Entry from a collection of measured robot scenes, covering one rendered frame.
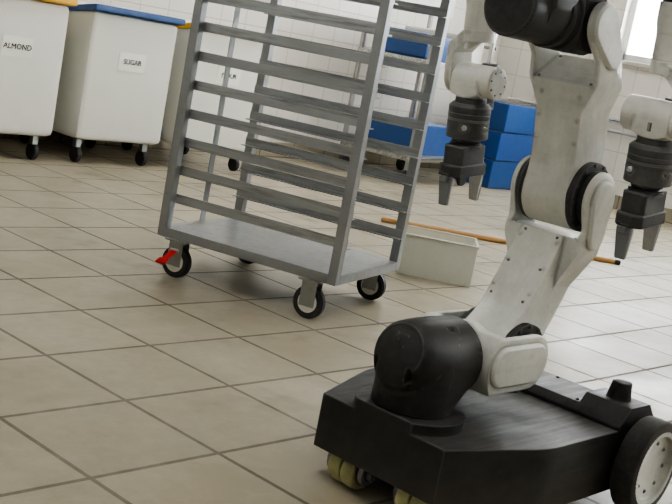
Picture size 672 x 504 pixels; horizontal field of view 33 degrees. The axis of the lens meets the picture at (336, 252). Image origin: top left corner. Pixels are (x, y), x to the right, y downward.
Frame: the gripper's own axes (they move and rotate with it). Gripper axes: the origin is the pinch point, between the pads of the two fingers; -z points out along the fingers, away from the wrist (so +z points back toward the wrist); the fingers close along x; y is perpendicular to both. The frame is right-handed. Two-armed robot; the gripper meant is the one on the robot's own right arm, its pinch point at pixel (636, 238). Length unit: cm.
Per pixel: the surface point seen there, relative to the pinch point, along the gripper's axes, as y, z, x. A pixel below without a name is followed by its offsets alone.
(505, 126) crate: 342, -75, 466
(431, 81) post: 127, 5, 97
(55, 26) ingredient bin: 355, -9, 109
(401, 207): 128, -36, 91
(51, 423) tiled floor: 76, -47, -76
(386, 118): 139, -9, 91
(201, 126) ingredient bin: 354, -61, 200
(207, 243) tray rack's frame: 157, -48, 34
